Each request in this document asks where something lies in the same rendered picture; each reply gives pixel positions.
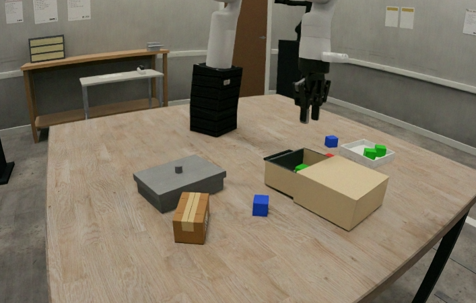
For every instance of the green block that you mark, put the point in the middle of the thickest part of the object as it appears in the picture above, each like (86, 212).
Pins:
(381, 150)
(370, 153)
(300, 167)

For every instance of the brown cardboard box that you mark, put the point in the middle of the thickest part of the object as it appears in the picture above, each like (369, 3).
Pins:
(191, 218)

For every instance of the blue block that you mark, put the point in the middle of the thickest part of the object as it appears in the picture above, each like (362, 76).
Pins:
(260, 205)
(331, 141)

